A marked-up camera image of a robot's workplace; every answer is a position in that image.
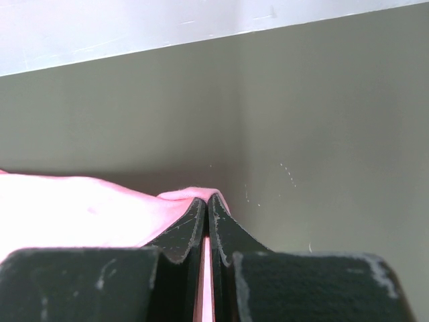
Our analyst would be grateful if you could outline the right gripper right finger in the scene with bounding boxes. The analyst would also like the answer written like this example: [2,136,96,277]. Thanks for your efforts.
[207,194,415,321]

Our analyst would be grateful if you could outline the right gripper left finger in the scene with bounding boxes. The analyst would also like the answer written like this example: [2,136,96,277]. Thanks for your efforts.
[1,199,206,322]

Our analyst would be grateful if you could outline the pink t shirt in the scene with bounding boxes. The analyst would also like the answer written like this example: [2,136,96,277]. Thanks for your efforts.
[1,172,224,321]

